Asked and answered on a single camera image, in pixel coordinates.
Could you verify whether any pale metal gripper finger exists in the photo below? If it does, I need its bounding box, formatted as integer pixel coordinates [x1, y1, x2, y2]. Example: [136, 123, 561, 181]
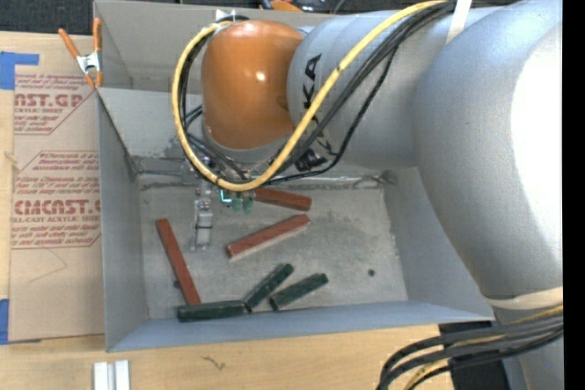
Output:
[199, 198, 216, 248]
[189, 197, 203, 253]

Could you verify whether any red-brown flat block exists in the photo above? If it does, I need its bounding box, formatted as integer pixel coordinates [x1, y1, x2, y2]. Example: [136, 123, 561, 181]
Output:
[154, 217, 203, 307]
[225, 214, 312, 263]
[253, 186, 313, 213]

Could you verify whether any dark green flat block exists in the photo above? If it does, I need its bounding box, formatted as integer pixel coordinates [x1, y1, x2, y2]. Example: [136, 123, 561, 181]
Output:
[268, 272, 330, 312]
[176, 300, 249, 324]
[243, 262, 295, 312]

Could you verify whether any grey metal bin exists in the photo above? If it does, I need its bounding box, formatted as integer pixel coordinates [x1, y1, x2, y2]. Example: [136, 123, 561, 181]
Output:
[92, 0, 497, 353]

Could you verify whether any brown cardboard board, red print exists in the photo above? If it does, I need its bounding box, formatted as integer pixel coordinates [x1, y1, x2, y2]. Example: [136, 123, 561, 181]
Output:
[0, 30, 107, 346]

